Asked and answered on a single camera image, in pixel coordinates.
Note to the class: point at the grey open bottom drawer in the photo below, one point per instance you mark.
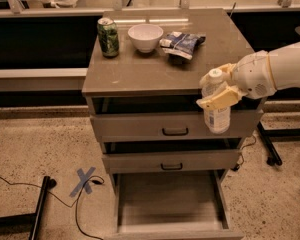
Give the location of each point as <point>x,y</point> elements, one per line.
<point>171,206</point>

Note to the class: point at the grey middle drawer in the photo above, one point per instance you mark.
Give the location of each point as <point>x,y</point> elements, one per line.
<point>170,161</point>

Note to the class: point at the grey top drawer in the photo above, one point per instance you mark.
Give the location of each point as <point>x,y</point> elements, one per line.
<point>168,126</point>

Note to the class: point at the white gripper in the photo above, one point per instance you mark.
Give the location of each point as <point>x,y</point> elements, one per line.
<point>253,75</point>

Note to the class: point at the black stand leg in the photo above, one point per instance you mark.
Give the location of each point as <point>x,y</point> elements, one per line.
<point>267,135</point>
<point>31,222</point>

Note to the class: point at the green soda can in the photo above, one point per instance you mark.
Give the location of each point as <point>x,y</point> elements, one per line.
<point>108,37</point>

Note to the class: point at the black stand leg left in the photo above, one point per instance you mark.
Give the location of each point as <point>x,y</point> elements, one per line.
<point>31,222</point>

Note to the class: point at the grey three-drawer cabinet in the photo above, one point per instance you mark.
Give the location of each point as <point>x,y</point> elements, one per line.
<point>134,82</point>

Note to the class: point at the white bowl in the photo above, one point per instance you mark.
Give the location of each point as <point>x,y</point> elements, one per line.
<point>145,37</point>

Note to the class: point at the blue snack bag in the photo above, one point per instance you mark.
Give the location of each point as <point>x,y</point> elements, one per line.
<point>181,44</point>

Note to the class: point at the blue tape cross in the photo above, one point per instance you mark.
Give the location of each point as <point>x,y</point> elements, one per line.
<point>83,181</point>

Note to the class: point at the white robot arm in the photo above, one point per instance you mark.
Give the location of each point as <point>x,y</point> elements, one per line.
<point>285,67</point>

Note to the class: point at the black stand leg right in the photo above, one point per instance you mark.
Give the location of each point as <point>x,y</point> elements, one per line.
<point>267,135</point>

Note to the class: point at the clear plastic water bottle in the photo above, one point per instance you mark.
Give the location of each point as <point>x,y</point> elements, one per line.
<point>218,121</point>

